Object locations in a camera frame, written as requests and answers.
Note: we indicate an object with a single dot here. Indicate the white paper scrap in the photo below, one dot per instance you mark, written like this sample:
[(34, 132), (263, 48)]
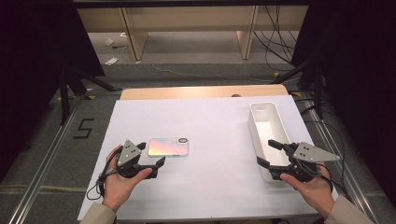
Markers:
[(109, 42), (111, 61)]

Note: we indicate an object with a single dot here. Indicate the black metal stand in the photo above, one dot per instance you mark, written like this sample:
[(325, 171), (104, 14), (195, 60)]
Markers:
[(316, 84), (67, 93)]

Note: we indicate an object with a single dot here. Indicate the light wooden desk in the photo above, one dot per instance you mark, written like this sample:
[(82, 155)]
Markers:
[(186, 15)]

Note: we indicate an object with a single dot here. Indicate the white plastic bin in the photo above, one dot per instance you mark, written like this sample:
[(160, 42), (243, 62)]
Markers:
[(269, 127)]

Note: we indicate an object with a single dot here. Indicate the person's left hand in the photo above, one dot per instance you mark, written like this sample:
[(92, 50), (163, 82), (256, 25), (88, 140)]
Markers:
[(120, 189)]

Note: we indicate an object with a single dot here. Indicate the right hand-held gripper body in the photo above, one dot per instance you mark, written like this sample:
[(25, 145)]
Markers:
[(306, 154)]

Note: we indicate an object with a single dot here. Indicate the white foam board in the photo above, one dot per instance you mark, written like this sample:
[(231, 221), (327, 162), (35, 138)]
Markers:
[(205, 124)]

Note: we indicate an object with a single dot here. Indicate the light wooden table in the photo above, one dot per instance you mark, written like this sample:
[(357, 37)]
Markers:
[(202, 91)]

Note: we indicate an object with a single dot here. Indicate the person's right hand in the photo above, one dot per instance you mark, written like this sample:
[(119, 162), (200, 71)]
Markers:
[(316, 193)]

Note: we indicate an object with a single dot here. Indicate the dark curtain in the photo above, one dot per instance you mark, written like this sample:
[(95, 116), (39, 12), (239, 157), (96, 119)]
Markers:
[(361, 77), (34, 62)]

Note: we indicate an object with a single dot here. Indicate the aluminium floor rail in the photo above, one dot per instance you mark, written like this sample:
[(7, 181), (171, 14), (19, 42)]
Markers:
[(342, 168), (43, 168)]

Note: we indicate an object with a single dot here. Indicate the iridescent phone case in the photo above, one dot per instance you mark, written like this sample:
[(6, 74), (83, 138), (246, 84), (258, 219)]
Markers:
[(168, 146)]

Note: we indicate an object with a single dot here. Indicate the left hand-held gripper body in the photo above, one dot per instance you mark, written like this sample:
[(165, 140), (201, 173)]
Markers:
[(128, 154)]

